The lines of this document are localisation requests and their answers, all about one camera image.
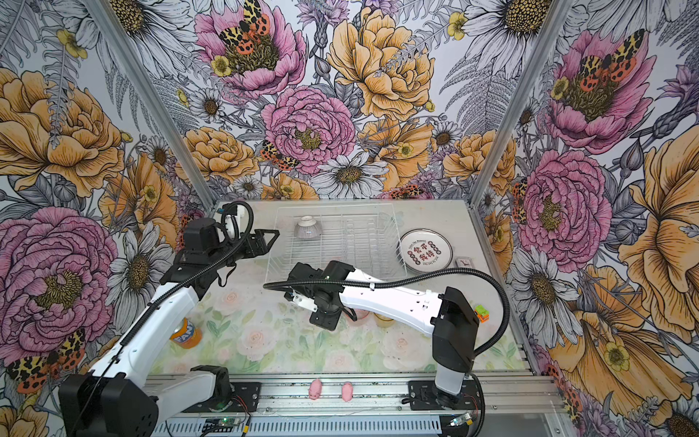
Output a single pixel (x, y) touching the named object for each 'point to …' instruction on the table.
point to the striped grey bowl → (308, 228)
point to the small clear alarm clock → (464, 261)
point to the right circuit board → (461, 420)
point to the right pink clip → (348, 391)
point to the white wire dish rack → (363, 236)
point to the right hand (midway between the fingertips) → (334, 320)
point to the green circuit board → (219, 424)
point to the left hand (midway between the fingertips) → (269, 242)
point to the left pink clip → (315, 390)
